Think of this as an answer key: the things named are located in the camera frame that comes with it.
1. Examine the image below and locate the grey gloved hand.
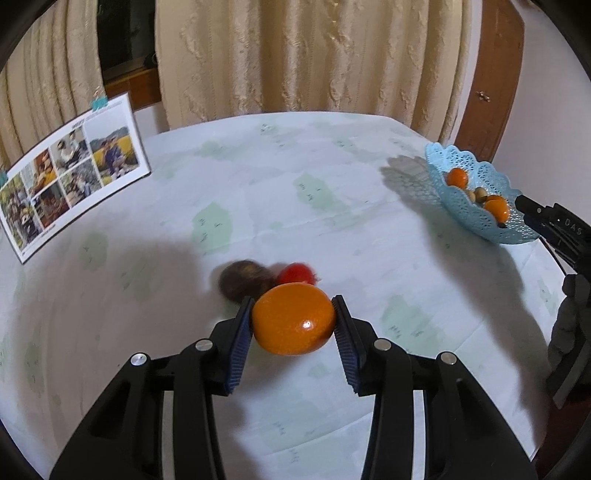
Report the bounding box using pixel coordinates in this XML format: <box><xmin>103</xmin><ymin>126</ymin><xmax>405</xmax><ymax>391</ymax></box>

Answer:
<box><xmin>545</xmin><ymin>273</ymin><xmax>591</xmax><ymax>409</ymax></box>

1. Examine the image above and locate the red cherry tomato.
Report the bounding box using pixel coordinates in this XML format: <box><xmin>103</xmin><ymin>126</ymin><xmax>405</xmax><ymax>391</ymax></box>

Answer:
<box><xmin>276</xmin><ymin>262</ymin><xmax>318</xmax><ymax>286</ymax></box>

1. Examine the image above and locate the orange tangerine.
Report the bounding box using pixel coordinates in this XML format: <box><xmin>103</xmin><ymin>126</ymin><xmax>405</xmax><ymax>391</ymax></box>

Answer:
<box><xmin>484</xmin><ymin>200</ymin><xmax>511</xmax><ymax>224</ymax></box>
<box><xmin>446</xmin><ymin>168</ymin><xmax>469</xmax><ymax>190</ymax></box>
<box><xmin>485</xmin><ymin>195</ymin><xmax>505</xmax><ymax>203</ymax></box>

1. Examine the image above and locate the beige patterned curtain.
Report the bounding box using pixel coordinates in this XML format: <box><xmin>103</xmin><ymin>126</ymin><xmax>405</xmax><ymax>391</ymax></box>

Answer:
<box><xmin>155</xmin><ymin>0</ymin><xmax>472</xmax><ymax>141</ymax></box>

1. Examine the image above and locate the photo collage card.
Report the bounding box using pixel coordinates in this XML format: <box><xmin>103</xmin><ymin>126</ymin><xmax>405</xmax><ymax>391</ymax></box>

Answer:
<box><xmin>1</xmin><ymin>94</ymin><xmax>151</xmax><ymax>263</ymax></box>

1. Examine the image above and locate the teal binder clip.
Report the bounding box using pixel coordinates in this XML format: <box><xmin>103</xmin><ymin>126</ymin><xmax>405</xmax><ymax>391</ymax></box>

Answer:
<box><xmin>91</xmin><ymin>96</ymin><xmax>108</xmax><ymax>111</ymax></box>
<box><xmin>0</xmin><ymin>170</ymin><xmax>8</xmax><ymax>188</ymax></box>

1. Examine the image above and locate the orange persimmon fruit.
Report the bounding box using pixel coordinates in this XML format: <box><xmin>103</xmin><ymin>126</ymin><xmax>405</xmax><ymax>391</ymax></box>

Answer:
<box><xmin>252</xmin><ymin>283</ymin><xmax>335</xmax><ymax>356</ymax></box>

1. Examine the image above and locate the brown wooden door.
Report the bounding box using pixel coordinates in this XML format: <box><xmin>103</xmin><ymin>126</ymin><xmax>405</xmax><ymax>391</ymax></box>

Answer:
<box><xmin>455</xmin><ymin>0</ymin><xmax>525</xmax><ymax>162</ymax></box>

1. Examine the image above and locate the light blue lattice basket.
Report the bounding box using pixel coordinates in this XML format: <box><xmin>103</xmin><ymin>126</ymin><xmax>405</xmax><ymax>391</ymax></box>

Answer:
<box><xmin>425</xmin><ymin>143</ymin><xmax>539</xmax><ymax>245</ymax></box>

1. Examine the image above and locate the silver door knob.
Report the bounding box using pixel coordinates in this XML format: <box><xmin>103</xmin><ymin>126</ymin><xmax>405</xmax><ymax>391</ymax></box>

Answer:
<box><xmin>476</xmin><ymin>91</ymin><xmax>491</xmax><ymax>103</ymax></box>

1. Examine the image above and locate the pale green patterned tablecloth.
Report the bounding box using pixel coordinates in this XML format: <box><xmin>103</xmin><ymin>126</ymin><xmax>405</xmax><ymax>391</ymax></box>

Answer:
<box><xmin>1</xmin><ymin>113</ymin><xmax>563</xmax><ymax>476</ymax></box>

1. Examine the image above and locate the beige left curtain panel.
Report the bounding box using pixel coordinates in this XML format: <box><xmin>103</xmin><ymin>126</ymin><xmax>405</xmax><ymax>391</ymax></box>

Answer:
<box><xmin>1</xmin><ymin>1</ymin><xmax>105</xmax><ymax>168</ymax></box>

